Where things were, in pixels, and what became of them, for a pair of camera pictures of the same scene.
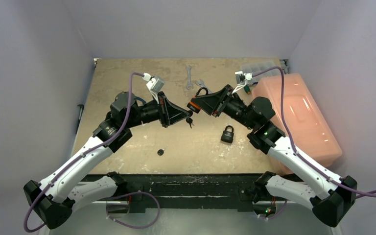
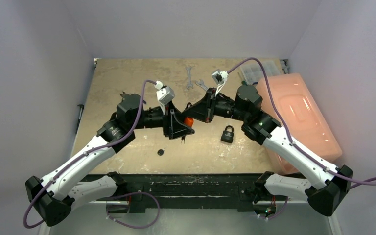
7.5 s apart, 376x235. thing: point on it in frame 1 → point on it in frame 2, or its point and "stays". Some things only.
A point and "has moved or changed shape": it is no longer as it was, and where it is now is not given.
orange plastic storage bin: x=311 y=130 stays
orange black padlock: x=194 y=107 has moved or changed shape
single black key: x=160 y=152 stays
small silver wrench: x=189 y=83 stays
